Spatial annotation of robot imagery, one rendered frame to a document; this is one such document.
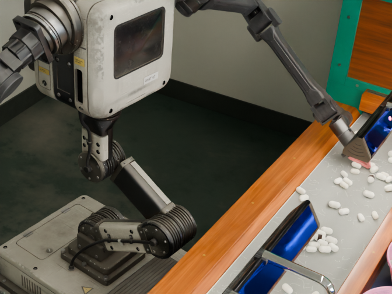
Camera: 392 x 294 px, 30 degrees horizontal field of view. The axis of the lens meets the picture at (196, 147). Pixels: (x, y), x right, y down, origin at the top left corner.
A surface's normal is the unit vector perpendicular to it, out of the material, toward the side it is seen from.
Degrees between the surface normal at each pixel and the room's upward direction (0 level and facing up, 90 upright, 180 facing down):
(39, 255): 0
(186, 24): 90
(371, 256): 0
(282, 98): 90
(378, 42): 90
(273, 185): 0
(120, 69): 90
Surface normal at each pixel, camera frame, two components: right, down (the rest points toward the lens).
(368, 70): -0.52, 0.44
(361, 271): 0.07, -0.84
